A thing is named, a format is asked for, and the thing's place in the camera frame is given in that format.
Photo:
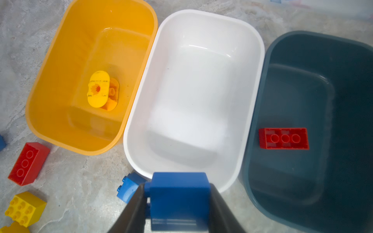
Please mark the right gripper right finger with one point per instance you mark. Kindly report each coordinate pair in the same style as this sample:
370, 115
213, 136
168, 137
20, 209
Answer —
221, 219

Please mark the blue lego brick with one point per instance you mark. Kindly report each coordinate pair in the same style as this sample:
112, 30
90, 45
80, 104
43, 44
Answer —
179, 201
2, 143
130, 184

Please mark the white plastic bin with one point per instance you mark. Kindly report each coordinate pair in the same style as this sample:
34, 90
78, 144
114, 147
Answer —
195, 102

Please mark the yellow lego brick upper left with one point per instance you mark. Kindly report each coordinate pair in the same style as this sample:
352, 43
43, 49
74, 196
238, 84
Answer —
26, 209

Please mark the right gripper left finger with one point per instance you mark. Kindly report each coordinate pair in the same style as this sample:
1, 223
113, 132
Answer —
133, 217

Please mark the red lego brick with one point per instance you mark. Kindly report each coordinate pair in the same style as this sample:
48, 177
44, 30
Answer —
29, 163
283, 138

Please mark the yellow plastic bin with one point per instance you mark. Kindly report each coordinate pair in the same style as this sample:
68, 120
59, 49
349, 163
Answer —
111, 36

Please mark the yellow round lego piece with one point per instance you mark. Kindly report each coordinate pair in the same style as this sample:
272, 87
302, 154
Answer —
103, 91

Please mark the yellow lego brick lower left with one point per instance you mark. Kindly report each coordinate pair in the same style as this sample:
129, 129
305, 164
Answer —
15, 227

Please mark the dark teal plastic bin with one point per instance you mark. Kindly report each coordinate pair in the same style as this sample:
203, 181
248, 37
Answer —
324, 84

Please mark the yellow lego brick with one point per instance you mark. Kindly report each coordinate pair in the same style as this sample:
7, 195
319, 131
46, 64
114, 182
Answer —
15, 227
26, 209

